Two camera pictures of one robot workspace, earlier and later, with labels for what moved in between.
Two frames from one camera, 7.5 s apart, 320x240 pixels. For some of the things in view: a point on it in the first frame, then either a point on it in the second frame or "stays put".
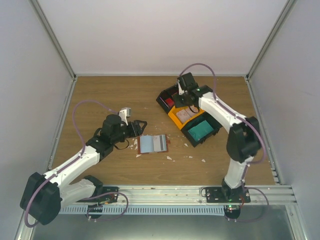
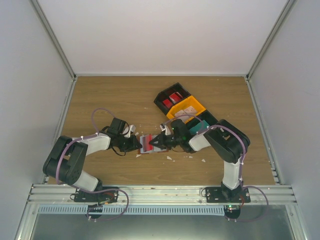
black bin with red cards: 165,100 stays put
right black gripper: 178,103 to 161,143
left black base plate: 103,199 stays put
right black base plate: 217,194 stays put
